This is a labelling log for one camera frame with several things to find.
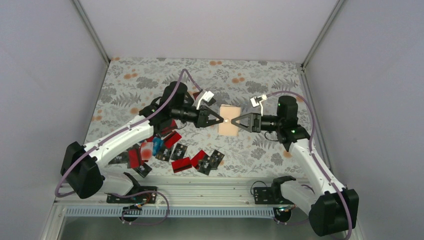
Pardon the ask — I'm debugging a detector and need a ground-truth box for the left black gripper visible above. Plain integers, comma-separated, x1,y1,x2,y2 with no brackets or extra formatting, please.
171,104,223,129

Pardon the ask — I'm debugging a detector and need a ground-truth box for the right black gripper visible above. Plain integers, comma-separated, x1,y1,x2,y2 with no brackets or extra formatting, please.
231,113,283,133

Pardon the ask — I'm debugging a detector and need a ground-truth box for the beige card holder wallet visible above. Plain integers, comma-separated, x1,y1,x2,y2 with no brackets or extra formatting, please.
218,104,242,137

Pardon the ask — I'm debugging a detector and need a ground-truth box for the red vip card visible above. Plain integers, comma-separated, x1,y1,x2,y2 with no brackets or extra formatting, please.
171,157,192,174

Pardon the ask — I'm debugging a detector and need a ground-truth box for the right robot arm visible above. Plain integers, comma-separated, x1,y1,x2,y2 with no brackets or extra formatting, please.
231,95,359,240

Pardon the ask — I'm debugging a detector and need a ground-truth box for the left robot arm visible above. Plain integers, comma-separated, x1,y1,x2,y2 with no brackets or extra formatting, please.
60,81,224,203

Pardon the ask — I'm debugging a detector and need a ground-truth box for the red card upper pile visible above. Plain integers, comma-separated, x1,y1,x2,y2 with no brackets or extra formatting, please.
160,119,178,136

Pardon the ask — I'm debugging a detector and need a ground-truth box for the black card bottom pair right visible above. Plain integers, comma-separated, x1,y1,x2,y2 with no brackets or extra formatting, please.
209,150,225,170

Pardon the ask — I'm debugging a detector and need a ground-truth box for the black card pair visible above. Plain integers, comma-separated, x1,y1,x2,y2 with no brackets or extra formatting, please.
197,155,214,176
209,150,225,170

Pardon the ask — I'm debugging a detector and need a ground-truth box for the black card centre right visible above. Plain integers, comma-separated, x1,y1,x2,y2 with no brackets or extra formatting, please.
170,143,188,161

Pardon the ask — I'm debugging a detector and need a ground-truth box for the red card centre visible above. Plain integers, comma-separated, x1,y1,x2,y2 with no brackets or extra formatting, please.
163,131,182,149

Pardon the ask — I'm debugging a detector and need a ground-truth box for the black card bottom pair left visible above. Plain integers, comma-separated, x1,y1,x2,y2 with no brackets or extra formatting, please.
197,155,214,176

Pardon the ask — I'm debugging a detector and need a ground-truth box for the blue card pile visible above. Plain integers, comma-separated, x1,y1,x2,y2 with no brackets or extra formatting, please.
152,136,164,156

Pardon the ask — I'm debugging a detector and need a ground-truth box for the black card centre left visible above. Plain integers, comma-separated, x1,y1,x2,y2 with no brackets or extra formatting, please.
155,145,174,162

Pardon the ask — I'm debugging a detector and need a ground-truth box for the white red dot card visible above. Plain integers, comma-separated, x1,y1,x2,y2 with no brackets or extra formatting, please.
139,142,153,162

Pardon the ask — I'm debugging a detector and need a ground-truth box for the red card bottom left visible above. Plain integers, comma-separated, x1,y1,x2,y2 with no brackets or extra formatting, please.
128,148,142,169

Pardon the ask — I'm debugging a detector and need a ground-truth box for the floral table mat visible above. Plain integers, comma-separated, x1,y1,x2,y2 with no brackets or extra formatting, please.
85,57,311,178

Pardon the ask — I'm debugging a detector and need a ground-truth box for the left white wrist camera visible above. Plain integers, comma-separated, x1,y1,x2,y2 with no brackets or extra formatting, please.
194,90,216,110

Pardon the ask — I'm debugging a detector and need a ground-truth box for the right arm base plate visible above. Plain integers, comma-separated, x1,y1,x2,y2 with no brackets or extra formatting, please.
251,187,294,205

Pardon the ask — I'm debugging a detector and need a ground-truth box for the aluminium rail frame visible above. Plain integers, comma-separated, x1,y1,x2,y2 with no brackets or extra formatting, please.
54,174,353,208

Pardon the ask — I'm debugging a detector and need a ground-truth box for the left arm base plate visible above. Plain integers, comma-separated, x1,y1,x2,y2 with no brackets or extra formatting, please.
106,185,158,205

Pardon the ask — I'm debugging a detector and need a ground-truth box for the grey cable duct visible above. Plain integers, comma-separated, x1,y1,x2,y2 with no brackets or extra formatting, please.
64,206,274,219

